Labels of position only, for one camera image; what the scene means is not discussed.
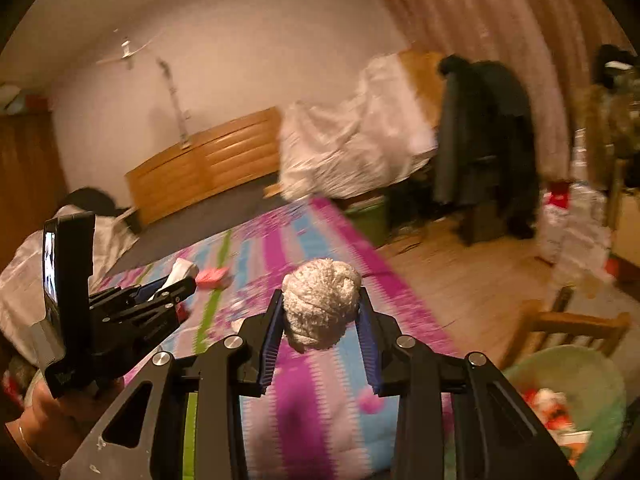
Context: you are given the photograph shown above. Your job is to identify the white yarn ball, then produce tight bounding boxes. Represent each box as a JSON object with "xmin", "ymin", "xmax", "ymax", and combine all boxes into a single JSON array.
[{"xmin": 282, "ymin": 258, "xmax": 361, "ymax": 353}]

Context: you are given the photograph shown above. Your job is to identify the green bagged trash bin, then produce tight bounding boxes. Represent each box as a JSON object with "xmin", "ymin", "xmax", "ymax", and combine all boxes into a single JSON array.
[{"xmin": 504, "ymin": 346, "xmax": 626, "ymax": 479}]

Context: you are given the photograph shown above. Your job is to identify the left hand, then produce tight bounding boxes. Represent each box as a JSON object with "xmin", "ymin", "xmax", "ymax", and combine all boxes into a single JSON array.
[{"xmin": 1, "ymin": 378, "xmax": 124, "ymax": 479}]

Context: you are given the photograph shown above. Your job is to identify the white satin cover left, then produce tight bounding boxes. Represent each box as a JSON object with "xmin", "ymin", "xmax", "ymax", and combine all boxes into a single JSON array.
[{"xmin": 0, "ymin": 216, "xmax": 138, "ymax": 365}]

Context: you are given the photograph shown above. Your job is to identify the white satin cover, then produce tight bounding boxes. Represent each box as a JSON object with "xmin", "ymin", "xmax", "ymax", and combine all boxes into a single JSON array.
[
  {"xmin": 278, "ymin": 50, "xmax": 444, "ymax": 202},
  {"xmin": 0, "ymin": 216, "xmax": 138, "ymax": 365}
]

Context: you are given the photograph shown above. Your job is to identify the pink red small box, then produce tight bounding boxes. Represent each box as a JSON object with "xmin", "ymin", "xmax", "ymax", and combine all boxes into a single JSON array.
[{"xmin": 195, "ymin": 266, "xmax": 233, "ymax": 290}]

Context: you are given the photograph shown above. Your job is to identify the phone on left gripper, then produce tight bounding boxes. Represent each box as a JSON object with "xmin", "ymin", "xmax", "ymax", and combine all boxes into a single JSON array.
[{"xmin": 41, "ymin": 210, "xmax": 98, "ymax": 361}]

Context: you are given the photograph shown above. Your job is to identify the colourful floral striped bedspread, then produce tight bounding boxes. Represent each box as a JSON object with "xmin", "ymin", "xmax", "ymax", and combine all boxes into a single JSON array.
[{"xmin": 94, "ymin": 196, "xmax": 459, "ymax": 480}]

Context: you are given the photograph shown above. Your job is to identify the wooden chair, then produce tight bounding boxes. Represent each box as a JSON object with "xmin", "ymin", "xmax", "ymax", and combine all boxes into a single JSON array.
[{"xmin": 499, "ymin": 300, "xmax": 632, "ymax": 370}]

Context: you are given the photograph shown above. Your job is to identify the dark wooden wardrobe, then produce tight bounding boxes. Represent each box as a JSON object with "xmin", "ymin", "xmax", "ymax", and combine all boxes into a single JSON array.
[{"xmin": 0, "ymin": 96, "xmax": 68, "ymax": 266}]

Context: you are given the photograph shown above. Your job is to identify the small green bucket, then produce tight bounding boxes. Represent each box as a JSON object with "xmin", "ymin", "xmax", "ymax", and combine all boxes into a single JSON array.
[{"xmin": 344, "ymin": 195, "xmax": 390, "ymax": 248}]

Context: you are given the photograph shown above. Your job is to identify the stacked white packages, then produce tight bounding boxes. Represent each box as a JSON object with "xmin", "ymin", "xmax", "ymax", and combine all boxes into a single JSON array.
[{"xmin": 537, "ymin": 128, "xmax": 611, "ymax": 288}]

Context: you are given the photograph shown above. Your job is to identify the wooden slatted headboard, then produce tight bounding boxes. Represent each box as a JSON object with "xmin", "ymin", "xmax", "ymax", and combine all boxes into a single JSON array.
[{"xmin": 126, "ymin": 107, "xmax": 282, "ymax": 226}]

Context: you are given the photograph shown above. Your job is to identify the white satin cover right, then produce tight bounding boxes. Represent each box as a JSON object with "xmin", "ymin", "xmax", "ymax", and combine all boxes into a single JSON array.
[{"xmin": 278, "ymin": 50, "xmax": 444, "ymax": 202}]

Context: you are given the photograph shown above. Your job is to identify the dark jacket on chair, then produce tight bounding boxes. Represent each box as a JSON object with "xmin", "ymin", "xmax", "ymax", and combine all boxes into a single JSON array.
[{"xmin": 433, "ymin": 55, "xmax": 539, "ymax": 245}]

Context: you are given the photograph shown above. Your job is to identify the pink patterned curtain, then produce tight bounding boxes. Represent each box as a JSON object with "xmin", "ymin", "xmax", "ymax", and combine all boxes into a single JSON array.
[{"xmin": 384, "ymin": 0, "xmax": 631, "ymax": 181}]

